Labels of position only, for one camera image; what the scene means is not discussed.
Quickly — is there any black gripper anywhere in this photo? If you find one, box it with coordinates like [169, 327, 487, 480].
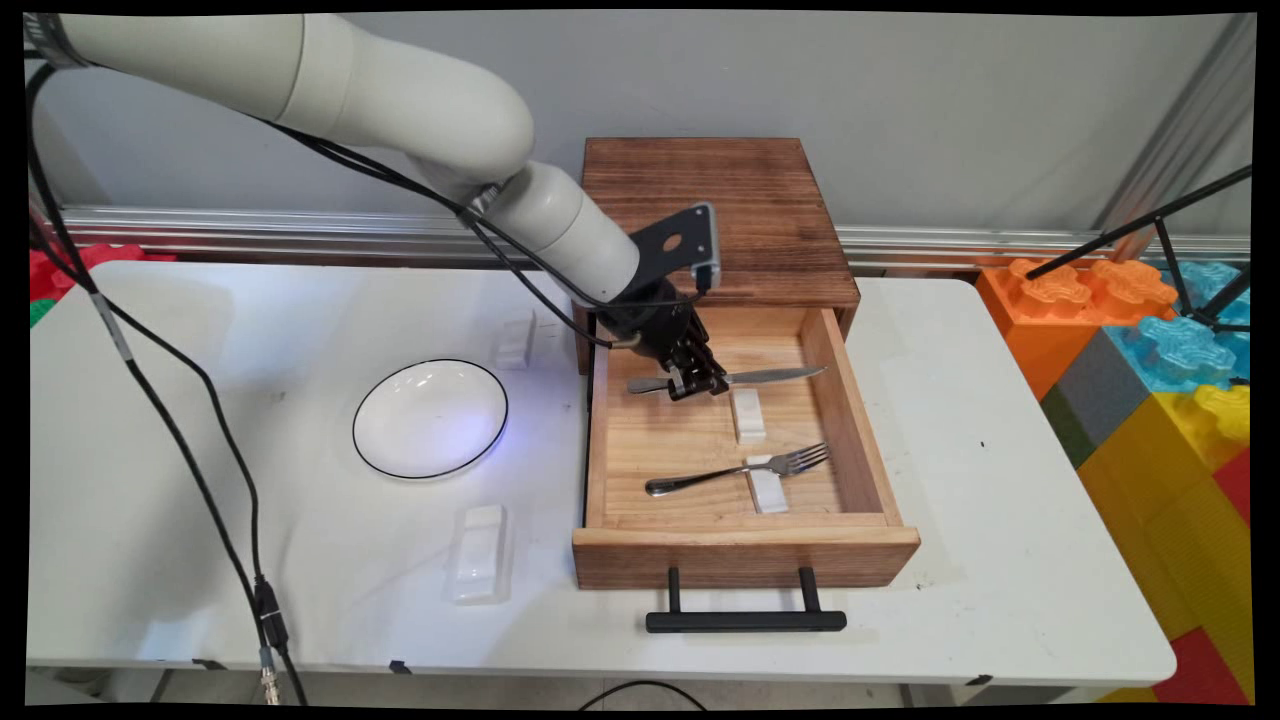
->
[595, 283, 732, 404]

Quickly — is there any serrated steel table knife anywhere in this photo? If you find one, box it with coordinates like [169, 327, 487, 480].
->
[627, 366, 829, 395]

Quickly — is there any white ceramic cutlery rest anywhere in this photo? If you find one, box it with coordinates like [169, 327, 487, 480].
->
[492, 310, 541, 371]
[730, 388, 768, 444]
[447, 504, 511, 605]
[745, 455, 791, 514]

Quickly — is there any steel fork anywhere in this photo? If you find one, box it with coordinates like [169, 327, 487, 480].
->
[645, 443, 831, 498]

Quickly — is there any light wooden drawer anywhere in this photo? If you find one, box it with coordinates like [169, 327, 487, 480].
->
[572, 305, 922, 634]

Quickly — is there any white plate with black rim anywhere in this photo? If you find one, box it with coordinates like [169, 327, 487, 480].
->
[352, 359, 510, 480]

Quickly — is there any orange foam block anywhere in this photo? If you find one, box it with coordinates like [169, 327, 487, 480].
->
[975, 258, 1181, 401]

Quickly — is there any grey foam block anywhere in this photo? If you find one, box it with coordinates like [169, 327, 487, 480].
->
[1055, 330, 1151, 446]

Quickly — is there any black tripod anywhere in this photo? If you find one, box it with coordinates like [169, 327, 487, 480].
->
[1025, 163, 1253, 333]

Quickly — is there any light blue foam block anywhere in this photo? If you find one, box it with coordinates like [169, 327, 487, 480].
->
[1105, 260, 1251, 396]

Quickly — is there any red foam block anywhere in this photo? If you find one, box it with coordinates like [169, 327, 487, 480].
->
[30, 243, 176, 301]
[1150, 450, 1251, 706]

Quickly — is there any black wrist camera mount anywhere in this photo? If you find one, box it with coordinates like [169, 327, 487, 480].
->
[628, 203, 721, 293]

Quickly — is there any black cable loop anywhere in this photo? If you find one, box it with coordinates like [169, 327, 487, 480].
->
[575, 680, 709, 713]

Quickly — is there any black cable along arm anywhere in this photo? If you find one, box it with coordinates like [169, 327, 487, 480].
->
[250, 112, 716, 351]

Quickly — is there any aluminium wall rail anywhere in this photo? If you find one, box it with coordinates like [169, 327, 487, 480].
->
[60, 205, 1251, 271]

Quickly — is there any thin black cable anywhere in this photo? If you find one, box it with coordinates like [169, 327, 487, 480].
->
[30, 215, 263, 586]

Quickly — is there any diagonal aluminium frame bar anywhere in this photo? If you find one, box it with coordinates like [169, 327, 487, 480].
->
[1095, 15, 1256, 233]

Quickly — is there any thick black cable grey label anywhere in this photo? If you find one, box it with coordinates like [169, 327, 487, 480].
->
[25, 60, 306, 706]

